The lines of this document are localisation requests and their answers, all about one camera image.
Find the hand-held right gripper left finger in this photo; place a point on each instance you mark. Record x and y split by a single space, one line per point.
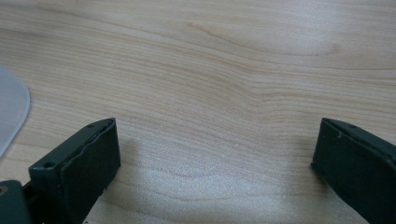
77 168

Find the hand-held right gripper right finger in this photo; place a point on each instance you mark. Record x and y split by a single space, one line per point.
355 168

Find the translucent white plastic sheet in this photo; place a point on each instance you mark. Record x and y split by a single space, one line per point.
11 102

